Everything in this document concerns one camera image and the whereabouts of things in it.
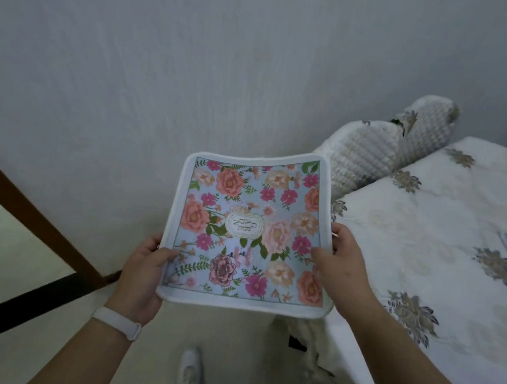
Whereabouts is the person's right hand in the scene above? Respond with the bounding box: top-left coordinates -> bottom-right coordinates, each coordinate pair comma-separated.
300,219 -> 388,326

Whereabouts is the person's left hand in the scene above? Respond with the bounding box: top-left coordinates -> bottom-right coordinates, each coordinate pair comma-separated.
101,226 -> 182,331

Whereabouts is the blue rose print placemat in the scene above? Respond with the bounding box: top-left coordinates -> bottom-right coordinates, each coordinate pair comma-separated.
152,133 -> 354,324

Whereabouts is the person's left forearm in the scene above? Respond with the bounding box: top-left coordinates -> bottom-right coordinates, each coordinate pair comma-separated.
25,309 -> 140,384

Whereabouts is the table with cream tablecloth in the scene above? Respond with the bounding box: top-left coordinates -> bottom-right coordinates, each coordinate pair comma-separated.
277,115 -> 507,384

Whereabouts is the person's left white shoe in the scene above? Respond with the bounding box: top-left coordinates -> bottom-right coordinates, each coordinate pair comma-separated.
175,346 -> 207,384

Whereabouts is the smartwatch with white band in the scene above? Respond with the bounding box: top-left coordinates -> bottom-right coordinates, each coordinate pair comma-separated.
89,304 -> 145,343

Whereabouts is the cream quilted covered chair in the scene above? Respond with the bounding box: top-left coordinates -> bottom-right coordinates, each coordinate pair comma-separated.
395,92 -> 464,175
307,112 -> 408,210

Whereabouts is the brown door frame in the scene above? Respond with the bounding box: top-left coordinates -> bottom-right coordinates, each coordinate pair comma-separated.
0,136 -> 138,292

